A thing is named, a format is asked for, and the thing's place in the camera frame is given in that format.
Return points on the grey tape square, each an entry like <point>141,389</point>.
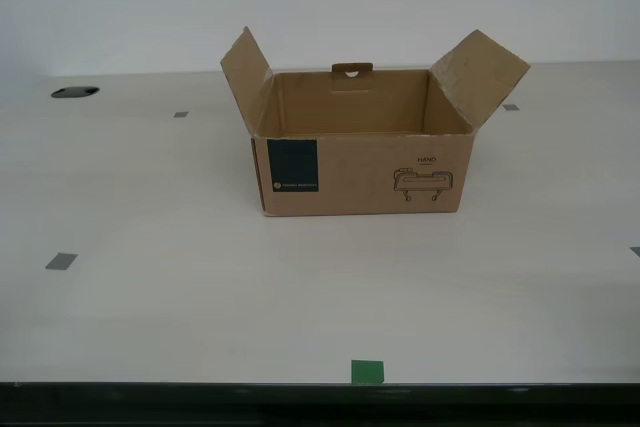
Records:
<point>510,107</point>
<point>636,252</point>
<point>61,261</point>
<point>181,114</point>

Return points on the brown cardboard box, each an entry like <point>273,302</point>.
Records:
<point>360,177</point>

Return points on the green tape square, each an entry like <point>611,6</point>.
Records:
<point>367,371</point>

